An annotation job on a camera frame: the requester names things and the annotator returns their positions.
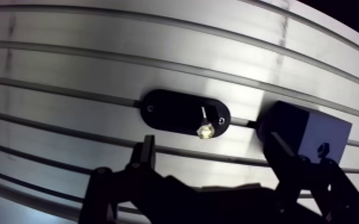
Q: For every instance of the dark blue-grey block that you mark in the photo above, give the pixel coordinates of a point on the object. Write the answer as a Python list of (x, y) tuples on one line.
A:
[(304, 131)]

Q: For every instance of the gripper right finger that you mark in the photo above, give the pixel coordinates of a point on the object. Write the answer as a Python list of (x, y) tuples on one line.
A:
[(320, 190)]

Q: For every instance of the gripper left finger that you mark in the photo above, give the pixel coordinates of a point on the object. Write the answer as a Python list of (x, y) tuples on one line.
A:
[(142, 175)]

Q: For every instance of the black oval holder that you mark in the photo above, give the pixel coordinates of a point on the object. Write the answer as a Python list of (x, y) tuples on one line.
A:
[(179, 112)]

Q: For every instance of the steel bolt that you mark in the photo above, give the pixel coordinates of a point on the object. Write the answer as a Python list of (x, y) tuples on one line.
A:
[(205, 129)]

